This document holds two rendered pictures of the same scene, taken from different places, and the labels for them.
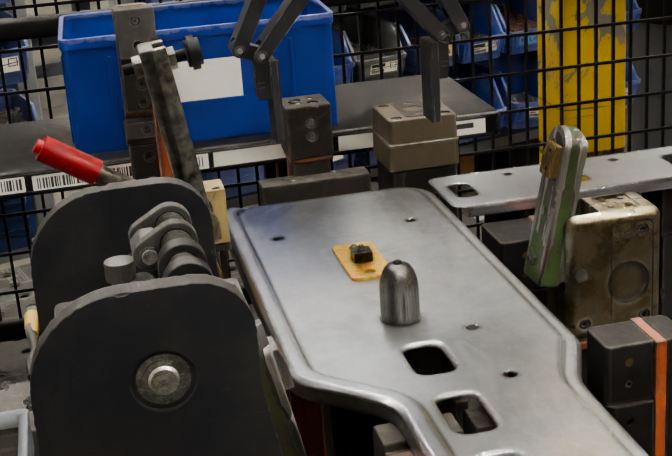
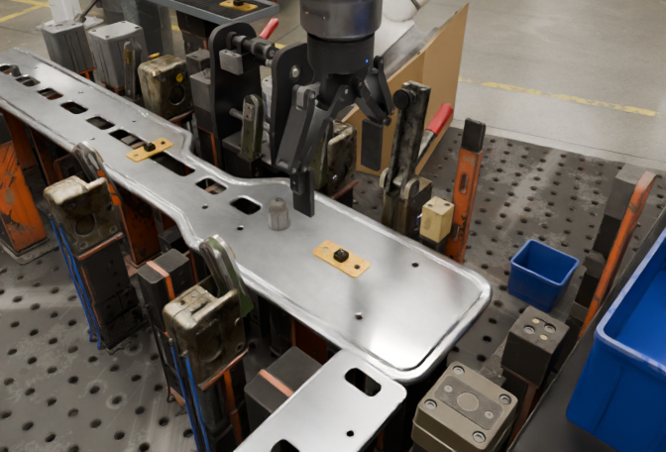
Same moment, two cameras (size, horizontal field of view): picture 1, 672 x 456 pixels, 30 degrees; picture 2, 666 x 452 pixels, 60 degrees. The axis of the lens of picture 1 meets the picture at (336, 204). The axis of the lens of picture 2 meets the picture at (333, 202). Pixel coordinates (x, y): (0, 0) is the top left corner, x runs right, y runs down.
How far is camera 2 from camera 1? 158 cm
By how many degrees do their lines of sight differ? 114
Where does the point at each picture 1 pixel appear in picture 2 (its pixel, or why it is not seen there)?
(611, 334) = (174, 258)
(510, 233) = (296, 362)
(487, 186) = (348, 396)
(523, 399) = (192, 196)
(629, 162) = not seen: outside the picture
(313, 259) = (370, 252)
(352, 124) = (550, 421)
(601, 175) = not seen: outside the picture
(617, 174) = not seen: outside the picture
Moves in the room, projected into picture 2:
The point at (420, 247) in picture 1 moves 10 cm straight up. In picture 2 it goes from (321, 285) to (320, 229)
